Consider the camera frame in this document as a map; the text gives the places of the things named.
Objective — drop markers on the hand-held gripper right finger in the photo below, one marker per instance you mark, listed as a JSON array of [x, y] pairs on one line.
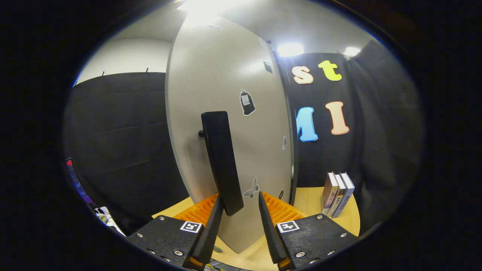
[[268, 229]]

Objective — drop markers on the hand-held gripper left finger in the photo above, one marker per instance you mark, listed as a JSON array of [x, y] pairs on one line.
[[211, 229]]

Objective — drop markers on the grey cabinet door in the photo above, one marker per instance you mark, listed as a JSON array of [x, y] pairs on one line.
[[196, 75]]

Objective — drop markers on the book with dark spine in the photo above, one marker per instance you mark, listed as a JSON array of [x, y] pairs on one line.
[[339, 199]]

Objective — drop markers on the book with blue-grey spine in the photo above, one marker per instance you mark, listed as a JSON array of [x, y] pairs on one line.
[[347, 192]]

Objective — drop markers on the white printed sheet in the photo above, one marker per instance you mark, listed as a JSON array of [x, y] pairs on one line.
[[107, 218]]

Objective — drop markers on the colourful printed strip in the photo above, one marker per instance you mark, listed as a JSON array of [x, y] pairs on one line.
[[77, 182]]

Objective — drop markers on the ceiling light panel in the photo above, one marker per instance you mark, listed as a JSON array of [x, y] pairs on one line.
[[207, 5], [352, 51], [290, 49]]

